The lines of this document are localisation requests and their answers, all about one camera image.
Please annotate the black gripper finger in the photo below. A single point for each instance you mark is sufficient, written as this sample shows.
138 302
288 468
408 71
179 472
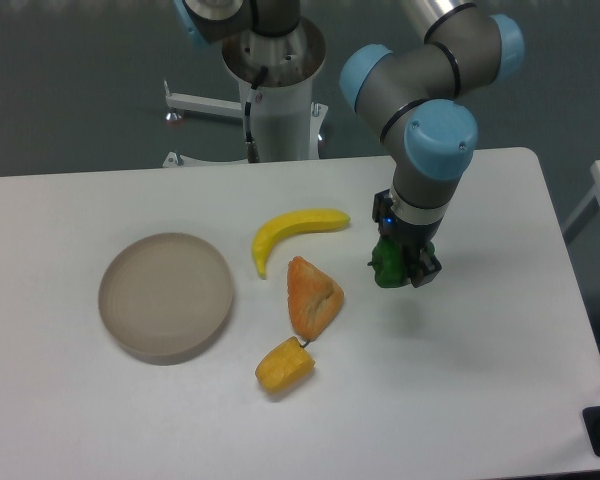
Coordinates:
425 268
385 226

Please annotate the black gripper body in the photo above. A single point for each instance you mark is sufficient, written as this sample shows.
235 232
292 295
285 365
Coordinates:
412 235

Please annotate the green toy pepper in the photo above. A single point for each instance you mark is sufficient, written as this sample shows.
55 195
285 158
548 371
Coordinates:
390 263

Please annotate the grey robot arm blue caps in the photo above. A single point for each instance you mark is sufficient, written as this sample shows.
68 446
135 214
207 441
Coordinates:
408 101

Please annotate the yellow toy pepper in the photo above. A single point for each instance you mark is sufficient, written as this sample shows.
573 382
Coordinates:
283 366

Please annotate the yellow toy banana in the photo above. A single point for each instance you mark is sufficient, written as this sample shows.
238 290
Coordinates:
289 224

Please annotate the orange toy fruit wedge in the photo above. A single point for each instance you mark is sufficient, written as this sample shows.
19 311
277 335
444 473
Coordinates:
314 298

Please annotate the beige round plate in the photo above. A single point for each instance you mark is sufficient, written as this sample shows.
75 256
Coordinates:
165 298

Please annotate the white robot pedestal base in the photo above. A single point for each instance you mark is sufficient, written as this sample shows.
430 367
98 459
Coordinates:
281 121

